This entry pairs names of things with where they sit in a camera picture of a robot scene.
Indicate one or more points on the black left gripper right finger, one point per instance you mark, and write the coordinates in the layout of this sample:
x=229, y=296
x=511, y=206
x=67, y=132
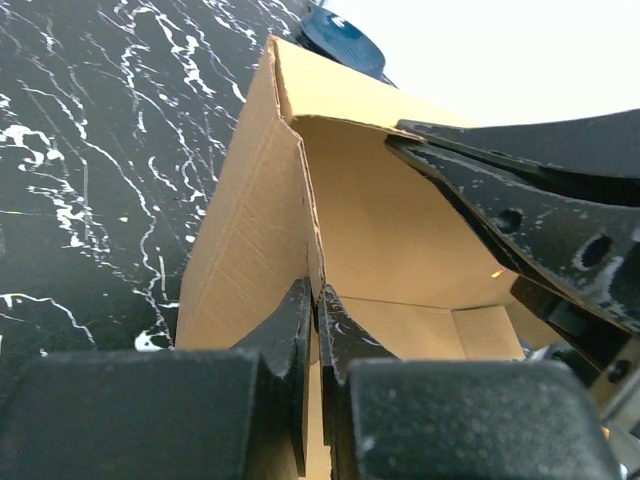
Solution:
x=341, y=341

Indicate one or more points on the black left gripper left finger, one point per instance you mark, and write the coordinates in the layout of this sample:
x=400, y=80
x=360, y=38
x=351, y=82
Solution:
x=279, y=424

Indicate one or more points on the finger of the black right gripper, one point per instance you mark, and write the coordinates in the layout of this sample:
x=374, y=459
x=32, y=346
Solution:
x=594, y=159

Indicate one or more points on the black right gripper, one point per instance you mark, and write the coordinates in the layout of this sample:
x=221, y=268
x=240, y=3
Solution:
x=587, y=251

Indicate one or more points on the brown cardboard box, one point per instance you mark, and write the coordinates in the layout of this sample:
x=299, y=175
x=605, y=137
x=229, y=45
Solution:
x=309, y=189

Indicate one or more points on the dark blue bowl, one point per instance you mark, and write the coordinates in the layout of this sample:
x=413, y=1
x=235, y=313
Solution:
x=335, y=38

